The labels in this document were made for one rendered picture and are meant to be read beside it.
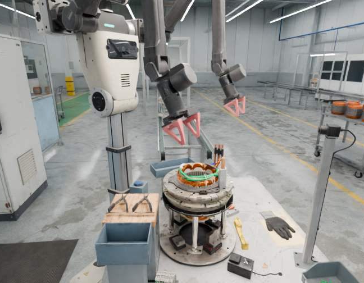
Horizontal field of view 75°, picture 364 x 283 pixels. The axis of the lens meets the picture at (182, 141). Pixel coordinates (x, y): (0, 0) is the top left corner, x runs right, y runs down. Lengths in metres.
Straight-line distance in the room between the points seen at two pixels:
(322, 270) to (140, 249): 0.74
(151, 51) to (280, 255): 1.02
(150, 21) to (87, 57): 0.50
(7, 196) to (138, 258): 2.38
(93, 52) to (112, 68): 0.10
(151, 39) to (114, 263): 0.71
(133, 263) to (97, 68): 0.81
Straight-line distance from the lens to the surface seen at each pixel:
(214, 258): 1.15
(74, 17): 0.99
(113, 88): 1.18
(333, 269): 1.24
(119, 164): 1.34
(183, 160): 1.44
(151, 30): 0.78
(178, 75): 0.72
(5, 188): 3.06
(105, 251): 0.86
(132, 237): 0.95
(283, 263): 1.24
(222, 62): 1.19
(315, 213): 1.12
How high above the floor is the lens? 1.60
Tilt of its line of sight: 18 degrees down
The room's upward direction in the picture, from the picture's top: straight up
